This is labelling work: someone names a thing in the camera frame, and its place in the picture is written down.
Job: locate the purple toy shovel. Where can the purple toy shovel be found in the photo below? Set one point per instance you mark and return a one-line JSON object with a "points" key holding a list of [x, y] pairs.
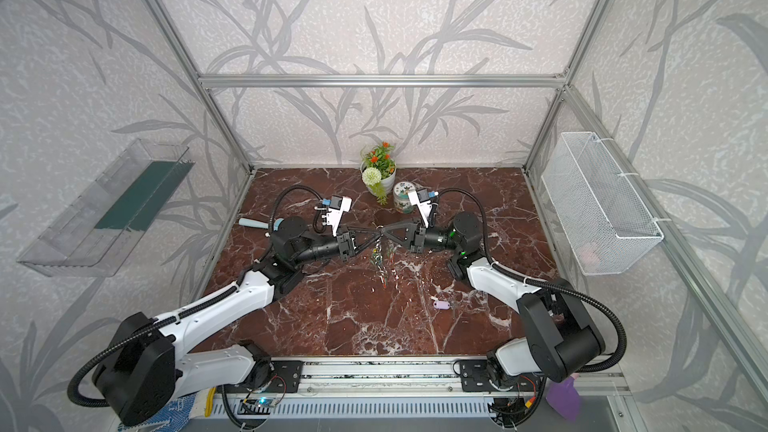
{"points": [[564, 399]]}

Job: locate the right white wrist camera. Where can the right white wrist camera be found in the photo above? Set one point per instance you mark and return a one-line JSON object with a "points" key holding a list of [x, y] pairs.
{"points": [[422, 199]]}

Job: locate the light blue toy shovel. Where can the light blue toy shovel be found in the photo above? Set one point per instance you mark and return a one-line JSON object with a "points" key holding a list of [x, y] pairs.
{"points": [[256, 224]]}

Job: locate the clear plastic wall shelf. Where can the clear plastic wall shelf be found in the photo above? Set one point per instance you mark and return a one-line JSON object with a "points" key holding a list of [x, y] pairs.
{"points": [[94, 236]]}

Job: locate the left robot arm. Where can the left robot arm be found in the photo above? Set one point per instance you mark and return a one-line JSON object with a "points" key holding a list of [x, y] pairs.
{"points": [[151, 360]]}

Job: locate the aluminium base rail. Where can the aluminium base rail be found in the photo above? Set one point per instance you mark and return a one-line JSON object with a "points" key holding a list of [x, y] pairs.
{"points": [[337, 377]]}

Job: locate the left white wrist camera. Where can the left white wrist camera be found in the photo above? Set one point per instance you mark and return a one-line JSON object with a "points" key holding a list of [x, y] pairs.
{"points": [[330, 213]]}

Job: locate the blue dotted work glove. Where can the blue dotted work glove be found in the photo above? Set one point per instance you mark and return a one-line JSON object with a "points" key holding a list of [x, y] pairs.
{"points": [[172, 417]]}

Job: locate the green circuit board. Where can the green circuit board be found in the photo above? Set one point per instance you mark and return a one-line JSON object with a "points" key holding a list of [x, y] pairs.
{"points": [[256, 406]]}

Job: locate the round green tin can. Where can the round green tin can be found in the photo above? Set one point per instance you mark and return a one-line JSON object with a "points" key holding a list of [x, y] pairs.
{"points": [[401, 200]]}

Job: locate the purple tagged key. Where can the purple tagged key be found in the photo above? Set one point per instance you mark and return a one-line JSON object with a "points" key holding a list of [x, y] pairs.
{"points": [[441, 304]]}

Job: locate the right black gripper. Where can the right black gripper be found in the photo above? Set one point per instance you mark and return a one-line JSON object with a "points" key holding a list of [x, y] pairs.
{"points": [[414, 237]]}

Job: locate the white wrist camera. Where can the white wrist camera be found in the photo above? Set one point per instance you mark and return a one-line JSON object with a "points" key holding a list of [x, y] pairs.
{"points": [[422, 199], [330, 213]]}

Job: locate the potted flower plant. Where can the potted flower plant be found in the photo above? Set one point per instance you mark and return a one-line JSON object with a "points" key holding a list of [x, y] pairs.
{"points": [[378, 170]]}

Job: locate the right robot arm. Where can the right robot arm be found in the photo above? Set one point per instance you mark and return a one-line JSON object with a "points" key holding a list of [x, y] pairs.
{"points": [[560, 336]]}

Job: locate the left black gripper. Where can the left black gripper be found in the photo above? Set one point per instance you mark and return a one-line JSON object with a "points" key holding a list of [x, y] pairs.
{"points": [[345, 245]]}

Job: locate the white wire mesh basket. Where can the white wire mesh basket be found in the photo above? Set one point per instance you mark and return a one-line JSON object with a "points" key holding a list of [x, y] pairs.
{"points": [[608, 226]]}

